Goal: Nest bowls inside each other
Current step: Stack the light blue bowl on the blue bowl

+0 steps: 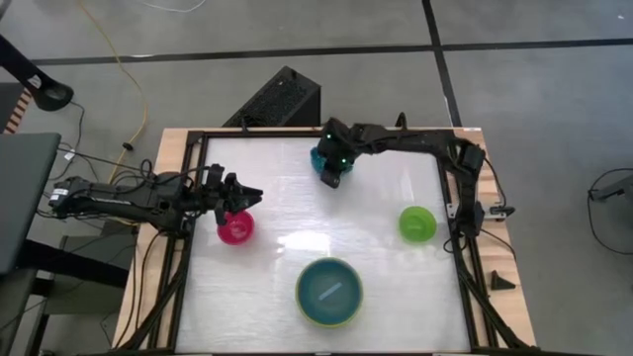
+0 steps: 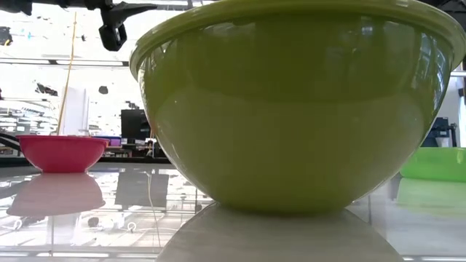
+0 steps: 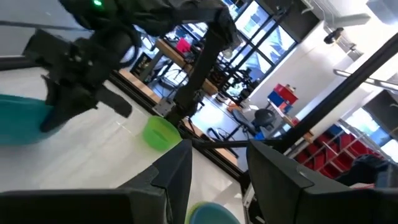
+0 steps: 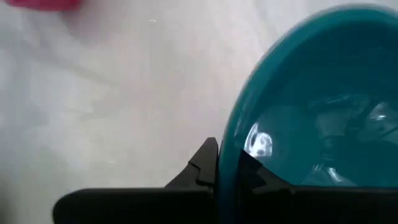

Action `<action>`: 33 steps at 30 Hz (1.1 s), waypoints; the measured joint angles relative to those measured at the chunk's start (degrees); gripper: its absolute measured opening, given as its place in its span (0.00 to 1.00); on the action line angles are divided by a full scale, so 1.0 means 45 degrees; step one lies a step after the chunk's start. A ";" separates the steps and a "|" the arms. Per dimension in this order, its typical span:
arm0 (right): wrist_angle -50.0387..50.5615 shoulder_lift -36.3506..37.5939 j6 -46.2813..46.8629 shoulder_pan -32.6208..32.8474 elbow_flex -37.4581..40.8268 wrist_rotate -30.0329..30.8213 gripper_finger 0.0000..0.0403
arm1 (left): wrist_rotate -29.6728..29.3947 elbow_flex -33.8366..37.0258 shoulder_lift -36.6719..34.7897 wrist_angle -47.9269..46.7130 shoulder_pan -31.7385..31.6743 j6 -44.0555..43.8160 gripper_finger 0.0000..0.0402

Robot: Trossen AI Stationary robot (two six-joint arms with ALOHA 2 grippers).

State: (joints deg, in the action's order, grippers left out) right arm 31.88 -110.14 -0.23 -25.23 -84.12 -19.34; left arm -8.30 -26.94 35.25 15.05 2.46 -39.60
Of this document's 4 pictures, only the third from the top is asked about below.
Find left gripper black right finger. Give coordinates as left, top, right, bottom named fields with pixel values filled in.
left=246, top=141, right=351, bottom=224

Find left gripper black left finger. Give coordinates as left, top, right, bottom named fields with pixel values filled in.
left=118, top=139, right=194, bottom=224

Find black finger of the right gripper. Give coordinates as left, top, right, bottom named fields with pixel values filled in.
left=39, top=75, right=98, bottom=133
left=95, top=85, right=134, bottom=119

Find red storage bin shelf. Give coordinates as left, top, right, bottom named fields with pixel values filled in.
left=293, top=123, right=384, bottom=180

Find light green plastic bowl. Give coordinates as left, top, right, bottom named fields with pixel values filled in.
left=185, top=201, right=210, bottom=224

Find teal plastic bowl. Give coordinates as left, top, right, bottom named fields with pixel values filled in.
left=0, top=93, right=60, bottom=146

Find blue plastic bowl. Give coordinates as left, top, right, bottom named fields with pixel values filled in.
left=188, top=202, right=242, bottom=224

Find black office chair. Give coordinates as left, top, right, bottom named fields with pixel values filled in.
left=231, top=108, right=278, bottom=141

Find wooden workbench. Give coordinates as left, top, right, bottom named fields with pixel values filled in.
left=154, top=38, right=219, bottom=96

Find red item on workbench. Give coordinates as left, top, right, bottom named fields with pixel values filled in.
left=175, top=37, right=192, bottom=54

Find red and blue stacked boxes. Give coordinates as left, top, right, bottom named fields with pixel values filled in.
left=266, top=83, right=299, bottom=114

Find dark blue bag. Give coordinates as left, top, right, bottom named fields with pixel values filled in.
left=335, top=154, right=398, bottom=189

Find large black-framed window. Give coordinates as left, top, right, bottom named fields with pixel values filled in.
left=217, top=0, right=298, bottom=97

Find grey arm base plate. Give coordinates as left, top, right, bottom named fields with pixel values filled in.
left=151, top=98, right=177, bottom=118

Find black horizontal frame bar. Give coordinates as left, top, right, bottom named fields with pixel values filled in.
left=192, top=139, right=284, bottom=149

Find black diagonal frame post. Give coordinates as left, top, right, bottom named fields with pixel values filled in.
left=279, top=32, right=398, bottom=154

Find black wall-mounted camera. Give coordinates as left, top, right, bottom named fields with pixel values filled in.
left=323, top=27, right=345, bottom=45

